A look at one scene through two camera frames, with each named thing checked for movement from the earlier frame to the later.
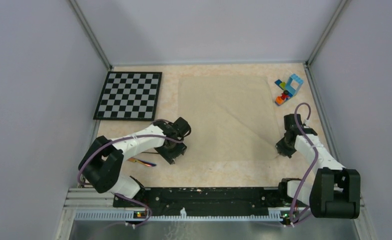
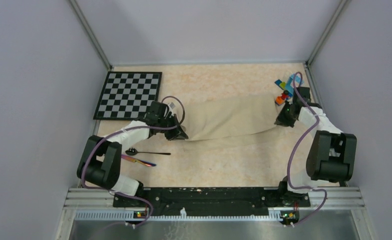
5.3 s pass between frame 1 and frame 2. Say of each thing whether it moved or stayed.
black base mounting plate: stayed
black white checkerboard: stayed
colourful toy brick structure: stayed
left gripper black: moved
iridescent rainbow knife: stayed
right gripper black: moved
